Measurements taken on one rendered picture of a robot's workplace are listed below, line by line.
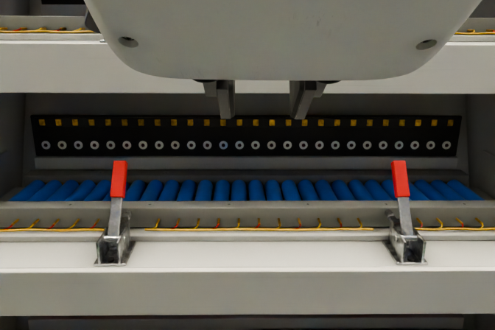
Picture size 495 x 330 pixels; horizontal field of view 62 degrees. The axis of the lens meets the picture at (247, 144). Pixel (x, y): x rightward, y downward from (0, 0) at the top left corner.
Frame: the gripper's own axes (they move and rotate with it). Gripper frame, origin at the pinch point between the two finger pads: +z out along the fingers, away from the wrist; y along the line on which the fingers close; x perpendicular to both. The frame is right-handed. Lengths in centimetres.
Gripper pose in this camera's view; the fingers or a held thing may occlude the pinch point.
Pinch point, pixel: (264, 74)
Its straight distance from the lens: 19.7
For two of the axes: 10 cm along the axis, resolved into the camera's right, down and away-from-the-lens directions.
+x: 0.0, -9.6, 2.8
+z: -0.1, 2.8, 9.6
